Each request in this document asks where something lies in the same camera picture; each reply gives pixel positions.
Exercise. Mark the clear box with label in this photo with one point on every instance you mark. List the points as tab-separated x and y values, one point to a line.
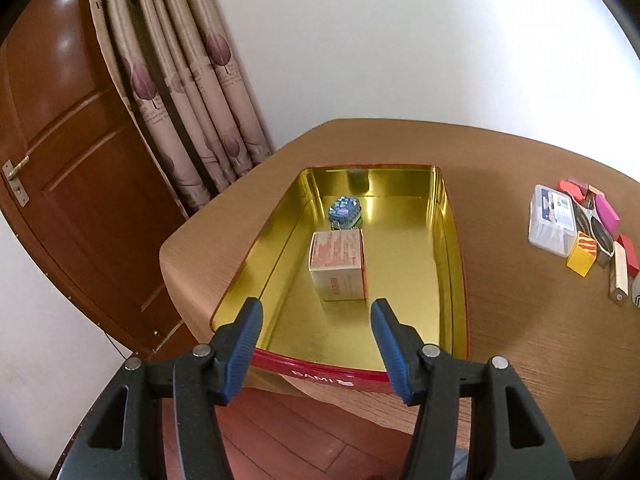
552	226

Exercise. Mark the beige patterned curtain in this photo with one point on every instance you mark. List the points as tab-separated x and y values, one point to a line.
174	67

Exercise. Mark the pink rectangular block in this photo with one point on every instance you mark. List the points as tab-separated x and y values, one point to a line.
608	215

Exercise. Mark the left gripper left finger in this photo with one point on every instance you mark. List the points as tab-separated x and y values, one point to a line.
121	436

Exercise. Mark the brown wooden door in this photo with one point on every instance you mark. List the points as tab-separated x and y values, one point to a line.
93	210

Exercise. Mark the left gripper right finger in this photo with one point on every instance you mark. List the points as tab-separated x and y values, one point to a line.
510	437

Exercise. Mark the red gold tin box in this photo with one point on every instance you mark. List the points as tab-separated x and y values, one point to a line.
412	257

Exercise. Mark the yellow striped small box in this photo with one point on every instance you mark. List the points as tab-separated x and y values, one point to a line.
583	254

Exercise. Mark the blue patterned small tin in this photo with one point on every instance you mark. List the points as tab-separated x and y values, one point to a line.
344	213

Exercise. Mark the red rectangular block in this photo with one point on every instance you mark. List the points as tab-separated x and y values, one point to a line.
632	260

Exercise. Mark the silver metal clamp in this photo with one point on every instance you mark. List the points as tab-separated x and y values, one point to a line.
589	222

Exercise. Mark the lip gloss with gold cap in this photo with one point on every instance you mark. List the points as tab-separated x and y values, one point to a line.
585	187

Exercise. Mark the red rounded square case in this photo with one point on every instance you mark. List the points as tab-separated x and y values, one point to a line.
572	189

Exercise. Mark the white cardboard box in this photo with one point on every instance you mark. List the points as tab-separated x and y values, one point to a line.
336	265

